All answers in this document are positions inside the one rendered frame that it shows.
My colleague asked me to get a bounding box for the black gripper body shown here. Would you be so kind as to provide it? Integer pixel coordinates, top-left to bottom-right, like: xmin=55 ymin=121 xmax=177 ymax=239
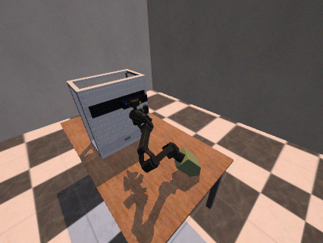
xmin=130 ymin=99 xmax=144 ymax=125

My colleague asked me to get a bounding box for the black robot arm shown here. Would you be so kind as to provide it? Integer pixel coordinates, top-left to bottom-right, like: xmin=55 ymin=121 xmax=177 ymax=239
xmin=129 ymin=105 xmax=185 ymax=173

